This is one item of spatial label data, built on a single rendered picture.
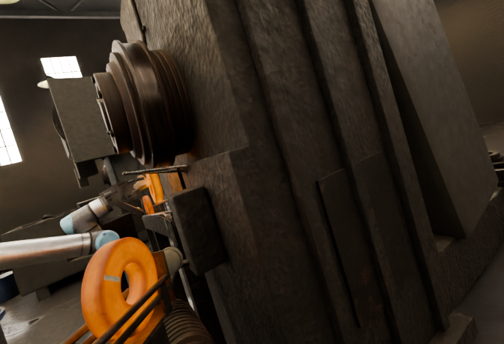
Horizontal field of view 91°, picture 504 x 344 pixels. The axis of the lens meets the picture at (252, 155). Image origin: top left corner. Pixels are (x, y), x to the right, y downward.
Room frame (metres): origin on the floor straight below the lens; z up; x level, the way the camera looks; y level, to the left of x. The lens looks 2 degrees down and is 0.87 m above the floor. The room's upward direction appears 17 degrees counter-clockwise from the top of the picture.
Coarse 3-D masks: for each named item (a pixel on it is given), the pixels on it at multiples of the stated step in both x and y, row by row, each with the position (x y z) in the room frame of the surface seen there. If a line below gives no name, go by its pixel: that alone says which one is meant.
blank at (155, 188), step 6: (150, 174) 1.05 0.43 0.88; (156, 174) 1.06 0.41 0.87; (150, 180) 1.05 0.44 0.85; (156, 180) 1.04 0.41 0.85; (150, 186) 1.12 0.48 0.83; (156, 186) 1.03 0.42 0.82; (150, 192) 1.14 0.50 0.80; (156, 192) 1.03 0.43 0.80; (162, 192) 1.05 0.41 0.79; (156, 198) 1.05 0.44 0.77; (162, 198) 1.06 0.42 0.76
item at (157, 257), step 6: (156, 252) 0.49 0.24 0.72; (162, 252) 0.49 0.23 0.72; (156, 258) 0.49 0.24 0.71; (162, 258) 0.49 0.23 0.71; (156, 264) 0.49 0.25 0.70; (162, 264) 0.49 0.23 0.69; (162, 270) 0.49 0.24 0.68; (168, 270) 0.49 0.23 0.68; (168, 282) 0.49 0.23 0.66; (174, 294) 0.49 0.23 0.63; (174, 300) 0.48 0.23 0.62
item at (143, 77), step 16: (112, 48) 0.89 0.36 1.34; (128, 48) 0.78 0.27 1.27; (128, 64) 0.73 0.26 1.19; (144, 64) 0.75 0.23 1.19; (144, 80) 0.74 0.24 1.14; (144, 96) 0.73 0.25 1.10; (160, 96) 0.75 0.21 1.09; (144, 112) 0.72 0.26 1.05; (160, 112) 0.75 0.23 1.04; (160, 128) 0.77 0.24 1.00; (160, 144) 0.79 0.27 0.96; (160, 160) 0.85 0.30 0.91
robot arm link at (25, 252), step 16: (32, 240) 0.75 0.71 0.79; (48, 240) 0.77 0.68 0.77; (64, 240) 0.79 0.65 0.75; (80, 240) 0.81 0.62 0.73; (96, 240) 0.84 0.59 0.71; (112, 240) 0.86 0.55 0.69; (0, 256) 0.68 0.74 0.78; (16, 256) 0.70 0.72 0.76; (32, 256) 0.72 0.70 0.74; (48, 256) 0.75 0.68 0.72; (64, 256) 0.78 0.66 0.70
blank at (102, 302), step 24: (120, 240) 0.42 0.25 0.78; (96, 264) 0.37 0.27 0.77; (120, 264) 0.40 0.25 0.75; (144, 264) 0.46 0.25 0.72; (96, 288) 0.35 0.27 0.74; (120, 288) 0.38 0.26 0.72; (144, 288) 0.44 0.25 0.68; (96, 312) 0.34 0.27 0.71; (120, 312) 0.37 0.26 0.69; (96, 336) 0.35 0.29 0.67
